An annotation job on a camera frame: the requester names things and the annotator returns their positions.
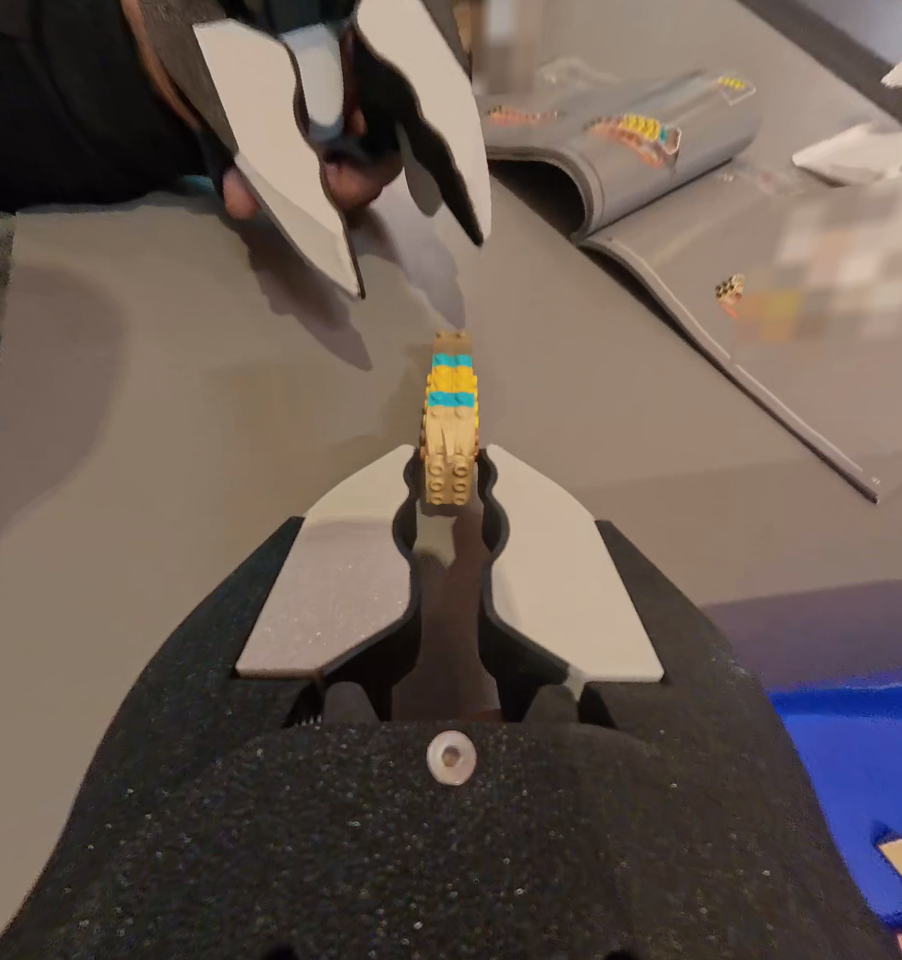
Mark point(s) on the multicoloured lego build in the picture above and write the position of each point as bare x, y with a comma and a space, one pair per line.
451, 450

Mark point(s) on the person's left forearm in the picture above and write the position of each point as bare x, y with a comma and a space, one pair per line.
60, 97

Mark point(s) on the person's left hand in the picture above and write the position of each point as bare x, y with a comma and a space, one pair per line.
353, 184

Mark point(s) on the blue plastic bin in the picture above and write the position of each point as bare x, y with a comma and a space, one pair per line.
848, 765

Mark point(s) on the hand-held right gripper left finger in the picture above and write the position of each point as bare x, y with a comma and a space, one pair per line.
331, 585

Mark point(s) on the grey lego instruction booklet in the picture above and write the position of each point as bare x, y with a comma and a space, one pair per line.
683, 247

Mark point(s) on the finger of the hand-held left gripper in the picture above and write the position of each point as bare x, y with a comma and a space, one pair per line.
443, 112
271, 135

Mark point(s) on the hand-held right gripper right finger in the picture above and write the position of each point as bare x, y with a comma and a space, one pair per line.
563, 585

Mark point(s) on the large white paper bag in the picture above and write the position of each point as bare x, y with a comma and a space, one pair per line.
863, 154

